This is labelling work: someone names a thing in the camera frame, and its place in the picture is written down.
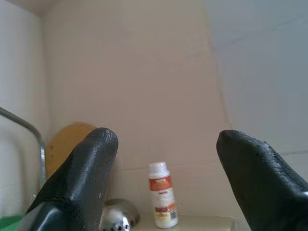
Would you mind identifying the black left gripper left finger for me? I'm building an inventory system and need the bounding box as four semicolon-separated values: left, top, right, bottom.
16;127;119;231

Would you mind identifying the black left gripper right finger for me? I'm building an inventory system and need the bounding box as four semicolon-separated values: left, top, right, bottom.
216;129;308;231

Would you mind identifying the wooden cutting board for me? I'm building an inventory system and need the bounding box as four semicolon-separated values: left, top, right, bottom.
46;122;116;200

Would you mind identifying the metal rack rod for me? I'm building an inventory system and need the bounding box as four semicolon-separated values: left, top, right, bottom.
0;106;47;191

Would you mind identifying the shiny steel bowl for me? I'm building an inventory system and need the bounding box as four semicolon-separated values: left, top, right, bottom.
100;198;141;231

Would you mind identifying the green object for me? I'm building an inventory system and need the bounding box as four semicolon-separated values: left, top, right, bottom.
0;215;28;231

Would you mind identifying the white bottle orange label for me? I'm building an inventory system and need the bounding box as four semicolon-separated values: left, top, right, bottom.
148;162;179;229

